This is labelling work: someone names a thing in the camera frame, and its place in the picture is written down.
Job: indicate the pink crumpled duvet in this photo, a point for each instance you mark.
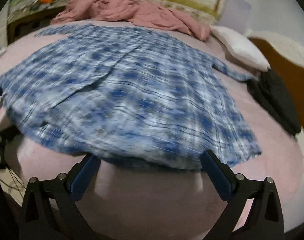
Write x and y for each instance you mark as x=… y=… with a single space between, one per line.
x=140 y=13

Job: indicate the wooden white headboard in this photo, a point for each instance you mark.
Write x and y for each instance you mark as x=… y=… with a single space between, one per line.
x=286 y=57

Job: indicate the blue plaid shirt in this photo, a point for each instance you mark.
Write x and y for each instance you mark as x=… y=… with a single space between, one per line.
x=131 y=96

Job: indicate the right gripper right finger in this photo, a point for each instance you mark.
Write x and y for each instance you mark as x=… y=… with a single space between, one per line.
x=253 y=208

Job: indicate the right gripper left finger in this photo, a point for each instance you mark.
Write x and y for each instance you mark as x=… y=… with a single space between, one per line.
x=49 y=208

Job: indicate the wooden side table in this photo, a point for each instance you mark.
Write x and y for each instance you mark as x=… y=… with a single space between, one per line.
x=30 y=23

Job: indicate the white pillow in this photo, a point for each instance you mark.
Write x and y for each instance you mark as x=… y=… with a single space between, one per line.
x=241 y=48

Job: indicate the folded black garment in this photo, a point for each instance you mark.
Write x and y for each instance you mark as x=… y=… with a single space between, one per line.
x=270 y=92

